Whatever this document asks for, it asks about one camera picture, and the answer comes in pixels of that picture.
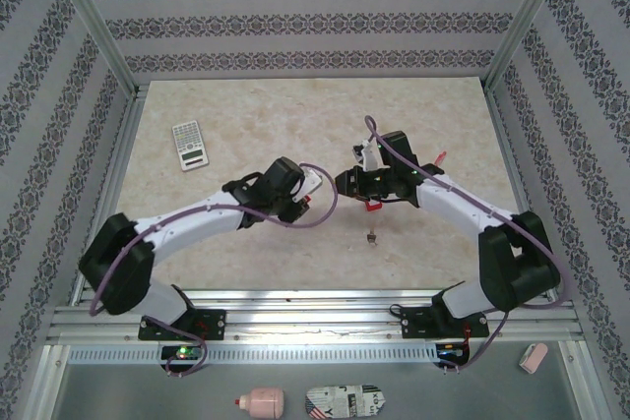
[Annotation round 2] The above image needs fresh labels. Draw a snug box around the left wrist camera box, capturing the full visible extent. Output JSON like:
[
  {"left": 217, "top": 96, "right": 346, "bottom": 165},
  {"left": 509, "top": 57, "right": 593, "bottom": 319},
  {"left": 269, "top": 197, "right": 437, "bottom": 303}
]
[{"left": 293, "top": 167, "right": 325, "bottom": 203}]

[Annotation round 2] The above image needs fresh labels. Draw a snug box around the controller board with red wire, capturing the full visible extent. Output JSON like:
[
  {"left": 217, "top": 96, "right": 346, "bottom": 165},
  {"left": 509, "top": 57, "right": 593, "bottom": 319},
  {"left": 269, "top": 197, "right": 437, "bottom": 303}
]
[{"left": 435, "top": 340, "right": 469, "bottom": 360}]

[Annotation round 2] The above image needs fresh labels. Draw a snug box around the white scientific calculator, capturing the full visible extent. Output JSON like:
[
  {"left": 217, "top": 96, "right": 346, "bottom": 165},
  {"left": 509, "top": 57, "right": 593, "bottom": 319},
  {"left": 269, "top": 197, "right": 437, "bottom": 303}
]
[{"left": 171, "top": 119, "right": 211, "bottom": 173}]

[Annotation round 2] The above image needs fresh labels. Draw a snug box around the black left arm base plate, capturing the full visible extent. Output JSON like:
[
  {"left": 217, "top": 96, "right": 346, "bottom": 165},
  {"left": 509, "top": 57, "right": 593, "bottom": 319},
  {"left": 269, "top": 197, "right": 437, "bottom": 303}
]
[{"left": 137, "top": 308, "right": 227, "bottom": 342}]

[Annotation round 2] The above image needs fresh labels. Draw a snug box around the pink bottle with white cap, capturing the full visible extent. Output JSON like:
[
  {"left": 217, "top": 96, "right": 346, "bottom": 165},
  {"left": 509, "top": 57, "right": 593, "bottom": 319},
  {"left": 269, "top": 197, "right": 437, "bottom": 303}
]
[{"left": 234, "top": 387, "right": 286, "bottom": 419}]

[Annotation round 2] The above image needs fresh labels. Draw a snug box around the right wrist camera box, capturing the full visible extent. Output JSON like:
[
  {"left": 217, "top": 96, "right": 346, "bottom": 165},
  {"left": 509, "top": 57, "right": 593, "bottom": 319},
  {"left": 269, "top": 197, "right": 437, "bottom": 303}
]
[{"left": 350, "top": 140, "right": 384, "bottom": 170}]

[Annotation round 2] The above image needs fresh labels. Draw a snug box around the controller board with green light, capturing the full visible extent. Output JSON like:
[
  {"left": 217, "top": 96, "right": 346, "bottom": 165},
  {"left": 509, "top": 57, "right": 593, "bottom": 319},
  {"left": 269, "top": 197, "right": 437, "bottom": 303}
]
[{"left": 160, "top": 344, "right": 204, "bottom": 362}]

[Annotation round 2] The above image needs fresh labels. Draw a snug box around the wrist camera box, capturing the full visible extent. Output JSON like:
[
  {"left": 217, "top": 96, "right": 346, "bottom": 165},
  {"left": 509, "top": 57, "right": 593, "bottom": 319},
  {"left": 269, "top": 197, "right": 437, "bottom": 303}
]
[
  {"left": 350, "top": 140, "right": 384, "bottom": 170},
  {"left": 293, "top": 167, "right": 325, "bottom": 203}
]

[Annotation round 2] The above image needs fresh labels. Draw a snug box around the aluminium table side rail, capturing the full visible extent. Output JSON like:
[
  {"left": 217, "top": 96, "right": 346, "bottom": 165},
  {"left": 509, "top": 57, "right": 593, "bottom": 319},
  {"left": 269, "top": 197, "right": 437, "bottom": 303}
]
[
  {"left": 72, "top": 85, "right": 147, "bottom": 306},
  {"left": 484, "top": 85, "right": 560, "bottom": 301}
]

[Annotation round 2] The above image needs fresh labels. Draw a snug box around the aluminium mounting rail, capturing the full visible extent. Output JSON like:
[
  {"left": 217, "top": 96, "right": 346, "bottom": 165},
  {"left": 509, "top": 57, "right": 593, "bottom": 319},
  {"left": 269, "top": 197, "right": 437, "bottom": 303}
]
[{"left": 46, "top": 289, "right": 585, "bottom": 342}]

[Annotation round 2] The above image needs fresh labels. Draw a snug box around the slotted grey cable duct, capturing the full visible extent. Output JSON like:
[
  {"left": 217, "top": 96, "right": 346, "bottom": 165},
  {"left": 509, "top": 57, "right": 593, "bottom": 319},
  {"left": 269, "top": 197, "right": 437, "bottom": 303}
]
[{"left": 68, "top": 343, "right": 440, "bottom": 365}]

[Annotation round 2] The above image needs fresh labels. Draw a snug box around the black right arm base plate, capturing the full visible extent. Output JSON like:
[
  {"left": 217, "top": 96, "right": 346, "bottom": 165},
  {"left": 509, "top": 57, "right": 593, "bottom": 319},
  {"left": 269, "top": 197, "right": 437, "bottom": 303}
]
[{"left": 399, "top": 305, "right": 490, "bottom": 341}]

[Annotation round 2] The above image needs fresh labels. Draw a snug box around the pink and white small case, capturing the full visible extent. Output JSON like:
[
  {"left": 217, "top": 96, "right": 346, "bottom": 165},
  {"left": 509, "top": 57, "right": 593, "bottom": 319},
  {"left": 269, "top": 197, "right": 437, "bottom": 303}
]
[{"left": 519, "top": 342, "right": 549, "bottom": 373}]

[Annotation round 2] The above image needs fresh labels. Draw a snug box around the newspaper print pencil case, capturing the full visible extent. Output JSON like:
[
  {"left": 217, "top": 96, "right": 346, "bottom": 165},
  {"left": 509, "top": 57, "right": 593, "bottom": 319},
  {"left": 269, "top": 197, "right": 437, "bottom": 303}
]
[{"left": 304, "top": 384, "right": 386, "bottom": 420}]

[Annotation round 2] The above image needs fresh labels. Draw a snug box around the aluminium frame profile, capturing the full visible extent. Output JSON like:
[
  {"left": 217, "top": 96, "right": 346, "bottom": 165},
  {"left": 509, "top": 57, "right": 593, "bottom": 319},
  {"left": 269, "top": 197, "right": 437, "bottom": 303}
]
[
  {"left": 19, "top": 343, "right": 70, "bottom": 420},
  {"left": 558, "top": 340, "right": 611, "bottom": 420}
]

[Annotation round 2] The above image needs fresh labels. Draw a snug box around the aluminium frame post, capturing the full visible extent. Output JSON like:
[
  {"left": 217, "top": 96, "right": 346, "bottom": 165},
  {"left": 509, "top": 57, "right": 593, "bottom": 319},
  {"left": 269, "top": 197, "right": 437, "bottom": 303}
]
[
  {"left": 46, "top": 0, "right": 139, "bottom": 96},
  {"left": 484, "top": 0, "right": 577, "bottom": 91}
]

